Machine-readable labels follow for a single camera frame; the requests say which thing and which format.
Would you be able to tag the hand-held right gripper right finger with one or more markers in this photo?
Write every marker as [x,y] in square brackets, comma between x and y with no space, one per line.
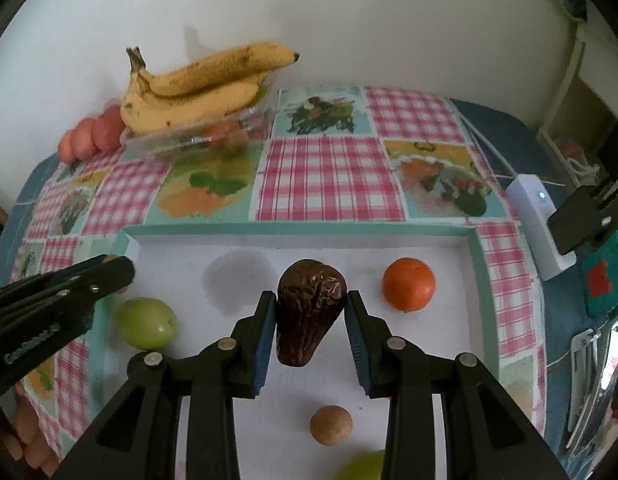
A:
[356,350]

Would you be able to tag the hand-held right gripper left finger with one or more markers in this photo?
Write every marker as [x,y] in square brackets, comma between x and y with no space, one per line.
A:
[265,350]

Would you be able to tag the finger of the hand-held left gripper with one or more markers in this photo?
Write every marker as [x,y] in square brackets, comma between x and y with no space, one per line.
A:
[39,282]
[104,277]

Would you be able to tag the wrinkled dark brown fruit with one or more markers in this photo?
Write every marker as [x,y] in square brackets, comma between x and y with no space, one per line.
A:
[309,310]

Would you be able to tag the round green fruit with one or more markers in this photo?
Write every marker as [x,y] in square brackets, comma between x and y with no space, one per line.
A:
[146,322]

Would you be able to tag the white tray with teal rim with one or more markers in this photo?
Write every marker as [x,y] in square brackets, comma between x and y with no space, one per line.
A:
[439,350]

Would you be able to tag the orange tangerine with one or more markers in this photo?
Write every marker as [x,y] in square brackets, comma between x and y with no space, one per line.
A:
[408,284]

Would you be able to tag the elongated green fruit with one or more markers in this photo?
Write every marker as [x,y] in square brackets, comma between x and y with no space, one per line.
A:
[361,465]

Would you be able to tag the person's left hand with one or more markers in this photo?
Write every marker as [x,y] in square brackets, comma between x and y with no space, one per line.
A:
[29,440]

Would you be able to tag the red apple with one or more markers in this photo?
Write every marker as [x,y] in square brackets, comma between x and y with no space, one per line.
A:
[108,127]
[84,137]
[67,147]

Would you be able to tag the clear plastic container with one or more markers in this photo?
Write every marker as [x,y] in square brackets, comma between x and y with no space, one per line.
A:
[164,145]

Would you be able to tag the small orange fruit in container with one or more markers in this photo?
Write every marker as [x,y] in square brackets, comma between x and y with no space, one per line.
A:
[221,131]

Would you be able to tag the yellow banana bunch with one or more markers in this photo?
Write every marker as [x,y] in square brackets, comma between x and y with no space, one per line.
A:
[189,110]

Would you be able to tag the white power strip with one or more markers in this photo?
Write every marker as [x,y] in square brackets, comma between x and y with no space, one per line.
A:
[534,220]

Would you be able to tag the white phone stand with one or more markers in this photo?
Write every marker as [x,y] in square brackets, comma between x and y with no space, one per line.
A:
[581,360]

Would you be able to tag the black smartphone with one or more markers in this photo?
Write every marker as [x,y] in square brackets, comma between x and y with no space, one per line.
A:
[606,385]

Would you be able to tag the black charger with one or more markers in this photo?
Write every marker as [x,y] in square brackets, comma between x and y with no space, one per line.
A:
[579,220]

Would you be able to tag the teal box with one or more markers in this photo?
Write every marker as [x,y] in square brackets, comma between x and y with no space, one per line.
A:
[606,275]

